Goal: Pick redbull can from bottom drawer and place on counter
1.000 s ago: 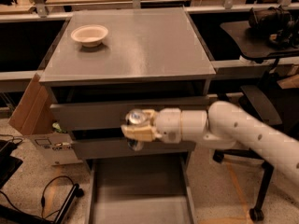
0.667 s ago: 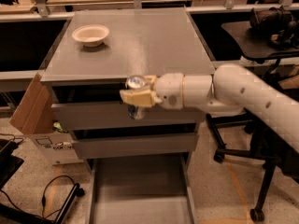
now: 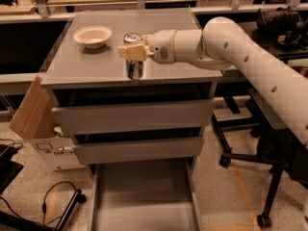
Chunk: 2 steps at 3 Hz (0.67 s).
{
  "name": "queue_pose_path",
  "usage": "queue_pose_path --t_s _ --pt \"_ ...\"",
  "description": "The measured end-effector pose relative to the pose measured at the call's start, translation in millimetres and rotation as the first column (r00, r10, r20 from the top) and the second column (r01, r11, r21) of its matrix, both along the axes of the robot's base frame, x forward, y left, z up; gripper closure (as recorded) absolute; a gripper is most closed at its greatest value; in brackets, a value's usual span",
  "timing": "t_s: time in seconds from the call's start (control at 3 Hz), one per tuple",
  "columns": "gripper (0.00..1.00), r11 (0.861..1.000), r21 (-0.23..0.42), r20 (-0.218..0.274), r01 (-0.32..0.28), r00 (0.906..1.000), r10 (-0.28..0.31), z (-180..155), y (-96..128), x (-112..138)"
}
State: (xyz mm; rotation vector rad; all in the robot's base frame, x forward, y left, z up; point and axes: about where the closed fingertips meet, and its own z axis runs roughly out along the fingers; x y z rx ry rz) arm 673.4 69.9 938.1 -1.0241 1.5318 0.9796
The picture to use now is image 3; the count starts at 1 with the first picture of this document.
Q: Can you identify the black side desk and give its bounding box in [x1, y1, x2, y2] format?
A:
[239, 22, 308, 62]

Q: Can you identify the black equipment at left edge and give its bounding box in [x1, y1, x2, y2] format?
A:
[0, 139, 24, 193]

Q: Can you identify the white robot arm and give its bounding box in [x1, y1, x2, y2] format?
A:
[118, 17, 308, 146]

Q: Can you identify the black office chair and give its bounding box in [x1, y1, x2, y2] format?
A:
[212, 89, 308, 228]

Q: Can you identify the grey drawer cabinet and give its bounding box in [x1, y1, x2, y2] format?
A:
[40, 7, 223, 178]

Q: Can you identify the silver redbull can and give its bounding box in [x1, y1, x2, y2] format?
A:
[123, 33, 143, 80]

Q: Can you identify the black cable on floor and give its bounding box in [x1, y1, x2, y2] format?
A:
[0, 180, 88, 231]

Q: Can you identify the bottom grey open drawer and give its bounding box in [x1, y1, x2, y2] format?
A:
[87, 159, 203, 231]

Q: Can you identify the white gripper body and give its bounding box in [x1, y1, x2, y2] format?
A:
[147, 30, 176, 64]

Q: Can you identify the white paper bowl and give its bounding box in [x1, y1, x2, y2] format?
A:
[73, 26, 112, 49]

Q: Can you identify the middle grey drawer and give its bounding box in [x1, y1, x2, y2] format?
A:
[74, 137, 203, 165]

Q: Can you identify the black device on desk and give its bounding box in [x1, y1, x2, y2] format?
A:
[256, 7, 308, 50]

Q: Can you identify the top grey drawer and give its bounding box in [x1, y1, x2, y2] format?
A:
[52, 99, 215, 135]

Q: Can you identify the brown cardboard box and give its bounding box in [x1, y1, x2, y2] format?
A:
[9, 77, 84, 170]

